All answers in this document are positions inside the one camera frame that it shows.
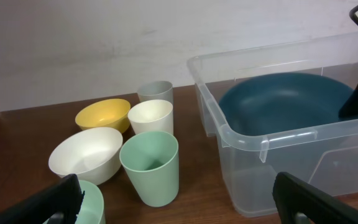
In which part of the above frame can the clear plastic storage bin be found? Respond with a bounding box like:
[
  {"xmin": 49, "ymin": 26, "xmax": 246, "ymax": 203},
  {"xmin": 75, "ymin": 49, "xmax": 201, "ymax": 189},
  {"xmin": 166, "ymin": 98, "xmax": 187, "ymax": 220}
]
[{"xmin": 187, "ymin": 32, "xmax": 358, "ymax": 217}]

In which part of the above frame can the yellow plastic bowl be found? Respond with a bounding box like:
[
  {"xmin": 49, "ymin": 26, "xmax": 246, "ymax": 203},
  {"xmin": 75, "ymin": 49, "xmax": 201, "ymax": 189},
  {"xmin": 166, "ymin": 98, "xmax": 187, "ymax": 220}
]
[{"xmin": 75, "ymin": 98, "xmax": 131, "ymax": 133}]

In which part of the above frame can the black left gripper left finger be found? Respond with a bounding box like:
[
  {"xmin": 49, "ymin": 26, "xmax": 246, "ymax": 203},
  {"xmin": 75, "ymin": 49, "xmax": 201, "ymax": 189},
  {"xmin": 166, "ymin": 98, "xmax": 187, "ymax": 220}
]
[{"xmin": 0, "ymin": 174, "xmax": 85, "ymax": 224}]

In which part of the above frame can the cream plastic cup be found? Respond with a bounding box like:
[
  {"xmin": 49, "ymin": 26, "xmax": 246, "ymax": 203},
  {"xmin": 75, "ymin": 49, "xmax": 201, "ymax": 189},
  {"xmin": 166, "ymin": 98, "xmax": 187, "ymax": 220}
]
[{"xmin": 128, "ymin": 100, "xmax": 174, "ymax": 134}]

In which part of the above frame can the blue plastic plate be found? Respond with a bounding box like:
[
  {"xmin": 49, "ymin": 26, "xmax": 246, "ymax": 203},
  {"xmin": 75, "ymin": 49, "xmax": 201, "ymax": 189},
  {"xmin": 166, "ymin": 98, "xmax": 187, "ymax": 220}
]
[{"xmin": 219, "ymin": 73, "xmax": 353, "ymax": 136}]

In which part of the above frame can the grey plastic cup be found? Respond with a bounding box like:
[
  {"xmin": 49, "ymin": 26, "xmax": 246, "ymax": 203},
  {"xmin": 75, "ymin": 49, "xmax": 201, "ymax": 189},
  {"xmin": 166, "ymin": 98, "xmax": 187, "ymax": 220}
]
[{"xmin": 137, "ymin": 81, "xmax": 173, "ymax": 104}]

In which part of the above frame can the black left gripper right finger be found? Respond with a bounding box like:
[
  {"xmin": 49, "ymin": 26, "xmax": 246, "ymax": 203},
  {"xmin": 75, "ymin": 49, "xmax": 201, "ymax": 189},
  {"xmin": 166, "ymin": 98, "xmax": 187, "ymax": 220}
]
[{"xmin": 272, "ymin": 172, "xmax": 358, "ymax": 224}]

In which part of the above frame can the white plastic bowl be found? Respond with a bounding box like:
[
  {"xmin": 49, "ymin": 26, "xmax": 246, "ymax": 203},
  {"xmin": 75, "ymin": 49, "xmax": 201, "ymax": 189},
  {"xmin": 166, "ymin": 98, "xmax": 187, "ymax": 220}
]
[{"xmin": 48, "ymin": 127, "xmax": 123, "ymax": 185}]

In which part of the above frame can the mint green plastic bowl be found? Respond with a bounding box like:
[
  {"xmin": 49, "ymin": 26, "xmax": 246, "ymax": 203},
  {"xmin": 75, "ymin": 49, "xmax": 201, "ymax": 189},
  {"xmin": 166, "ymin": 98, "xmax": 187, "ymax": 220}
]
[{"xmin": 45, "ymin": 175, "xmax": 106, "ymax": 224}]

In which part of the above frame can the mint green plastic cup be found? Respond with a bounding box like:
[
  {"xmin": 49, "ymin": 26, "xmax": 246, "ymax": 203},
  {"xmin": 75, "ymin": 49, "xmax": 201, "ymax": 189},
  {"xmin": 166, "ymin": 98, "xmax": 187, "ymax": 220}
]
[{"xmin": 119, "ymin": 131, "xmax": 179, "ymax": 207}]

